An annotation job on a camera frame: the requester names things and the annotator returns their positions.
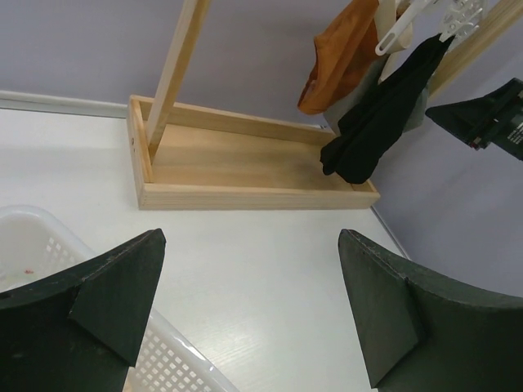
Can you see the wooden hanger stand frame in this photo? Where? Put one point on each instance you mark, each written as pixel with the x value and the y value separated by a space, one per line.
pixel 188 157

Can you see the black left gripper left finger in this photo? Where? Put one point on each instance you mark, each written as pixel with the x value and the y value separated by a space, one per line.
pixel 81 329

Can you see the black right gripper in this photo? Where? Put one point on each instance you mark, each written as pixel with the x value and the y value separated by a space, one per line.
pixel 495 118

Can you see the black underwear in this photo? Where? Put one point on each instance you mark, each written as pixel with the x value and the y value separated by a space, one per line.
pixel 366 134

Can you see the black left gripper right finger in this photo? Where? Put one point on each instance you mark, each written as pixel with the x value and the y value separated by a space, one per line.
pixel 420 330

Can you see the orange underwear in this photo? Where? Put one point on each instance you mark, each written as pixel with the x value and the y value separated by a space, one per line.
pixel 343 55

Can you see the clear plastic basket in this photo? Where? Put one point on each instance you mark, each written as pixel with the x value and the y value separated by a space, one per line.
pixel 35 245

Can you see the white plastic clip hanger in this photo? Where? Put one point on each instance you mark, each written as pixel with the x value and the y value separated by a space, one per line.
pixel 419 20

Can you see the grey underwear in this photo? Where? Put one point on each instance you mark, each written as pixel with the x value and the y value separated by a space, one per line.
pixel 359 98

